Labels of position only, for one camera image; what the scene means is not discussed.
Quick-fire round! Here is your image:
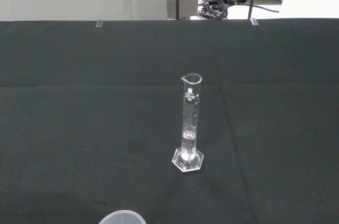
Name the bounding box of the black floor cable bundle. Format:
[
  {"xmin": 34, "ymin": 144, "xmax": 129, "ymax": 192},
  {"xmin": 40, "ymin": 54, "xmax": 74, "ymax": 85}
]
[{"xmin": 197, "ymin": 0, "xmax": 280, "ymax": 20}]

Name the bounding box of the clear plastic funnel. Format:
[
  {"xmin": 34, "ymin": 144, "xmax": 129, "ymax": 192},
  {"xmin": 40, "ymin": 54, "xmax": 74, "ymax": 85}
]
[{"xmin": 98, "ymin": 210, "xmax": 147, "ymax": 224}]

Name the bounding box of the black bench cloth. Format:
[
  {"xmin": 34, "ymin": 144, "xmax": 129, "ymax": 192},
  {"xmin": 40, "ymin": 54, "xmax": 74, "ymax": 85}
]
[{"xmin": 0, "ymin": 18, "xmax": 339, "ymax": 224}]

